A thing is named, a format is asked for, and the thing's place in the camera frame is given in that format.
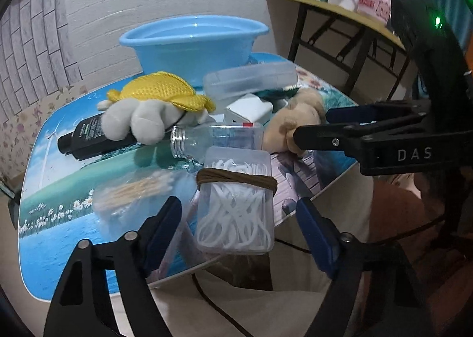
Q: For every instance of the clear plastic bottle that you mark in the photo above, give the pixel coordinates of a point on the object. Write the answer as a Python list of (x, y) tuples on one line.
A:
[(212, 143)]

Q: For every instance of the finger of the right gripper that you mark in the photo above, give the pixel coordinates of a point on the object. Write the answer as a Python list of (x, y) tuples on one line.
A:
[(376, 112), (378, 150)]

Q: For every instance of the cotton swab bag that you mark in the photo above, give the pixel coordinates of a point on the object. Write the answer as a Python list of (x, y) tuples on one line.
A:
[(118, 196)]

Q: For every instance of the yellow top folding table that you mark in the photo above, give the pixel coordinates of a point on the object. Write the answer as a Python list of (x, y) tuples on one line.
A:
[(356, 55)]

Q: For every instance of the white charger block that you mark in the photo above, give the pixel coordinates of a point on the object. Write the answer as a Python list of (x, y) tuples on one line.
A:
[(248, 109)]

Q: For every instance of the translucent plastic case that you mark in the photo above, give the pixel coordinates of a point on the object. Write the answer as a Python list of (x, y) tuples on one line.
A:
[(238, 81)]

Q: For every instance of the brown plush toy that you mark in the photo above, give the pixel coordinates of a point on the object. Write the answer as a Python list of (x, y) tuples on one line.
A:
[(305, 108)]

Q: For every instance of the green sachet packet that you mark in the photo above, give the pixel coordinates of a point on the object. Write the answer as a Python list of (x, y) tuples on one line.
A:
[(278, 93)]

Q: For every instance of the floss pick box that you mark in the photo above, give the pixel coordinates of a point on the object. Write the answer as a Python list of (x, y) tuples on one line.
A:
[(235, 207)]

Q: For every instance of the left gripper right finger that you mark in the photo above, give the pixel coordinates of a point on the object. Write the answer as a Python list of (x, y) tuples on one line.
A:
[(395, 305)]

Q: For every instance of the blue plastic basin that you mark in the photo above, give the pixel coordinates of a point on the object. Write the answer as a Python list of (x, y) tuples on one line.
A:
[(192, 46)]

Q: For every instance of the black shampoo bottle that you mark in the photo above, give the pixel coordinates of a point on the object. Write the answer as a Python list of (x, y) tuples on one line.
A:
[(88, 140)]

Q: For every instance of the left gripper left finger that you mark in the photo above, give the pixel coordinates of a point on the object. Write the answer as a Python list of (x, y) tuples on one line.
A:
[(81, 304)]

